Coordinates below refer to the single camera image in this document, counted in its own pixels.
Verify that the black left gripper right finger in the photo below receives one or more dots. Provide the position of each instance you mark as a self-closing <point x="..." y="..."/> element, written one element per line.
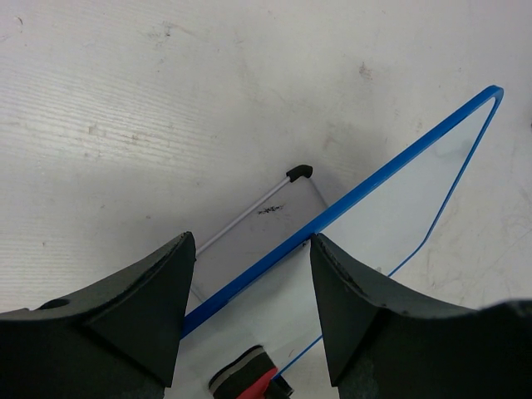
<point x="385" y="340"/>

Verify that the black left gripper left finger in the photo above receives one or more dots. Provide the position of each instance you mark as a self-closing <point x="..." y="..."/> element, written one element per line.
<point x="116" y="338"/>

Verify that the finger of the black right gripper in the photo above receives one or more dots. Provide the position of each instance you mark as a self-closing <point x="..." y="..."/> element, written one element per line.
<point x="278" y="388"/>

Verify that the red whiteboard eraser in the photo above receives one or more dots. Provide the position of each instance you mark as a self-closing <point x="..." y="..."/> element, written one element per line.
<point x="247" y="377"/>

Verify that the blue framed whiteboard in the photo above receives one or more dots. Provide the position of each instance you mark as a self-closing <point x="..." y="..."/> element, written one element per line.
<point x="383" y="222"/>

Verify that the silver framed small whiteboard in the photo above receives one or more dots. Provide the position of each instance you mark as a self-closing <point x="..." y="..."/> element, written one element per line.
<point x="254" y="232"/>

